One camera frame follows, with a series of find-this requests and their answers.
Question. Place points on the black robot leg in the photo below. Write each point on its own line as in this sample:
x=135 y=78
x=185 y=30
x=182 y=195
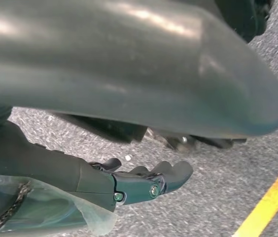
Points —
x=242 y=16

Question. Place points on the yellow floor tape marking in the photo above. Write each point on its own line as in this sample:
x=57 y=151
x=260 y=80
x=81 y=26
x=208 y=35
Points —
x=264 y=206

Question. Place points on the clear plastic film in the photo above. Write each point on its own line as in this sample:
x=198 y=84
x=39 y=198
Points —
x=97 y=219

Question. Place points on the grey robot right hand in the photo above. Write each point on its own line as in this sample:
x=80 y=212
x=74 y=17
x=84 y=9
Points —
x=129 y=65

